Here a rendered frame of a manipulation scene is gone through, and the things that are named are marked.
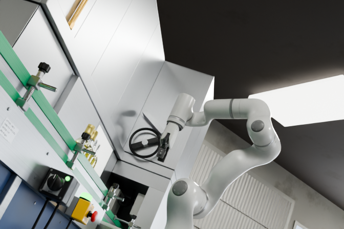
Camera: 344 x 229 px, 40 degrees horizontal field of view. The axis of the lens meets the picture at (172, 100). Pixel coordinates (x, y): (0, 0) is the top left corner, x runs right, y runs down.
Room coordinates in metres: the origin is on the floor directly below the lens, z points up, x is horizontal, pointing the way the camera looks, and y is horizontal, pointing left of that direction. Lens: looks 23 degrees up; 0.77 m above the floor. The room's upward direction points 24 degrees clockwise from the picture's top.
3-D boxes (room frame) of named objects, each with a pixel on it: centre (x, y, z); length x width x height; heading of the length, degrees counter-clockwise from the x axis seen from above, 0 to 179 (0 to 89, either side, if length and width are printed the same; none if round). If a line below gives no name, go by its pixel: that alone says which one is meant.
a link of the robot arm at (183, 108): (2.04, -0.06, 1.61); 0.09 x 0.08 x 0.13; 143
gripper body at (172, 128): (2.04, -0.06, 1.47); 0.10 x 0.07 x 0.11; 166
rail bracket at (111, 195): (2.14, 0.09, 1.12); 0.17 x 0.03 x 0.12; 76
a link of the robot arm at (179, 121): (2.04, -0.06, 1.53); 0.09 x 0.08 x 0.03; 166
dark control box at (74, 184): (1.43, 0.20, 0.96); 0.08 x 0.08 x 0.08; 76
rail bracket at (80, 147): (1.54, 0.19, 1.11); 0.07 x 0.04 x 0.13; 76
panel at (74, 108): (2.34, 0.31, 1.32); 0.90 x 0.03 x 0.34; 166
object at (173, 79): (3.31, -0.10, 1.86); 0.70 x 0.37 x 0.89; 166
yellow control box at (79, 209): (1.70, 0.13, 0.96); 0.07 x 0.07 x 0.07; 76
